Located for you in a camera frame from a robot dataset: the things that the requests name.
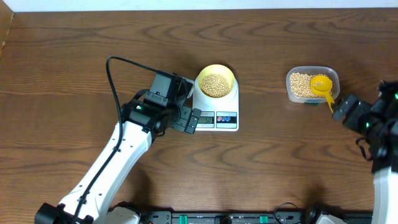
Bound soybeans in container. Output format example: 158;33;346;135
289;73;327;98

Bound white digital kitchen scale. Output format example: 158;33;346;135
193;77;239;132

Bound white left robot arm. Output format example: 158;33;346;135
34;71;201;223

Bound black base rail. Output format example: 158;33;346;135
107;201;374;224

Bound yellow measuring scoop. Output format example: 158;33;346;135
310;75;335;113

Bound clear plastic container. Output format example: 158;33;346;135
286;66;340;103

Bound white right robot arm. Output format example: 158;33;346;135
332;80;397;223

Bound soybeans in bowl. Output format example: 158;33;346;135
200;73;230;98

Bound yellow bowl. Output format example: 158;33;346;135
198;64;235;96

